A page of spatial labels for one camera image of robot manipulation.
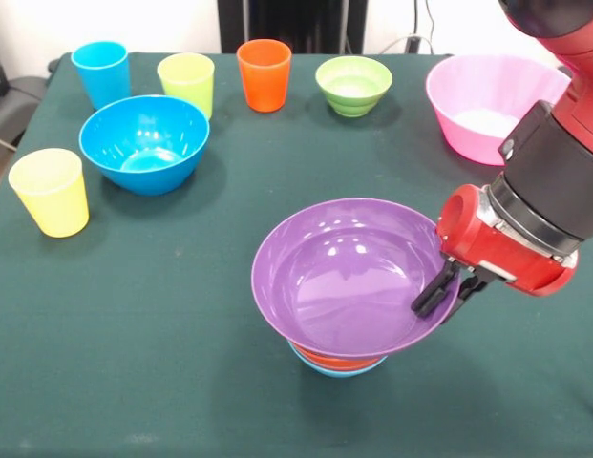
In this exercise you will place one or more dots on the small blue plastic bowl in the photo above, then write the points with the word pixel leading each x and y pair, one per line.
pixel 344 373

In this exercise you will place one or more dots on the orange plastic cup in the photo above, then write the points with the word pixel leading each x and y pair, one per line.
pixel 263 81

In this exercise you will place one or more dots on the lime green plastic cup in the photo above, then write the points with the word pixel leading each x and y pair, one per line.
pixel 186 81

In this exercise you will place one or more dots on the blue plastic cup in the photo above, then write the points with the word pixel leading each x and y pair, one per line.
pixel 105 76

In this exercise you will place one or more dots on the black power plug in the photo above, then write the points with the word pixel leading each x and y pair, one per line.
pixel 413 44

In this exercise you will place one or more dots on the orange plastic bowl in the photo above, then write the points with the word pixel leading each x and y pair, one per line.
pixel 339 363

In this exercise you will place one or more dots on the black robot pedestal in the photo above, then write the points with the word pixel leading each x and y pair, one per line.
pixel 296 28

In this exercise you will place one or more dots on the yellow plastic cup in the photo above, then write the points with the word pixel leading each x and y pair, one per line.
pixel 52 200

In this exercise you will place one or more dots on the small green plastic bowl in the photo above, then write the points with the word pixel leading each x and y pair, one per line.
pixel 353 86

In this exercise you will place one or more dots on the black chair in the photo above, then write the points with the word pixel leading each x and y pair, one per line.
pixel 14 105

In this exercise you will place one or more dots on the large pink plastic bowl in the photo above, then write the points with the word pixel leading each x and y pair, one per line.
pixel 477 105

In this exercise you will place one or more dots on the large blue plastic bowl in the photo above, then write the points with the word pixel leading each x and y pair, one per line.
pixel 143 143

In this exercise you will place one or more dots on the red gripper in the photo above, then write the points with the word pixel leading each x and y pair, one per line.
pixel 496 253

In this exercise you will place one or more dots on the dark green tablecloth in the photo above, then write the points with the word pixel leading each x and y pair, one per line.
pixel 133 310

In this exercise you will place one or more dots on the purple plastic bowl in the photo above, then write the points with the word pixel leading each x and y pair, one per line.
pixel 344 286

